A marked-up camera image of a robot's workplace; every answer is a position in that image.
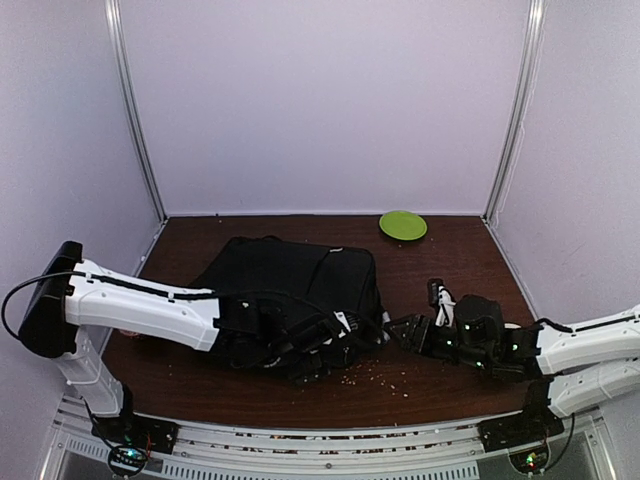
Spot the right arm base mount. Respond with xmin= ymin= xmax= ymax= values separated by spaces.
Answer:
xmin=477 ymin=381 xmax=565 ymax=476

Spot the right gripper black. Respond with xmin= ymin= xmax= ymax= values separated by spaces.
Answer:
xmin=384 ymin=315 xmax=493 ymax=371

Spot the front aluminium rail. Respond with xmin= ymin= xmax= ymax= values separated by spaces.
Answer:
xmin=42 ymin=394 xmax=614 ymax=480

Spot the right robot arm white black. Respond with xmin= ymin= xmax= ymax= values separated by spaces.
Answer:
xmin=384 ymin=295 xmax=639 ymax=442

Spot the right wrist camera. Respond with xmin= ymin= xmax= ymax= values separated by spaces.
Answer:
xmin=427 ymin=278 xmax=456 ymax=327

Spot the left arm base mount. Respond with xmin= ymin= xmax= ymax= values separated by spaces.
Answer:
xmin=85 ymin=386 xmax=179 ymax=479

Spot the black student backpack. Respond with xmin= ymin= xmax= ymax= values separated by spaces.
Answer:
xmin=190 ymin=237 xmax=388 ymax=369

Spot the green plate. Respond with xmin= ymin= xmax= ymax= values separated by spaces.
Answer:
xmin=378 ymin=210 xmax=428 ymax=241

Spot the red patterned small bowl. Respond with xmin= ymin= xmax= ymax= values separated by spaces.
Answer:
xmin=118 ymin=329 xmax=144 ymax=340

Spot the left aluminium frame post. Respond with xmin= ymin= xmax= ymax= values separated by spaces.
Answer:
xmin=104 ymin=0 xmax=168 ymax=224

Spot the right aluminium frame post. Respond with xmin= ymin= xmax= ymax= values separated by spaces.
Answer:
xmin=483 ymin=0 xmax=546 ymax=225

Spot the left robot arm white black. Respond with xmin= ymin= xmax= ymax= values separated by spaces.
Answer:
xmin=17 ymin=239 xmax=355 ymax=444

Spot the aluminium frame post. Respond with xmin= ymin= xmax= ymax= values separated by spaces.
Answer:
xmin=483 ymin=0 xmax=546 ymax=225
xmin=104 ymin=0 xmax=168 ymax=224

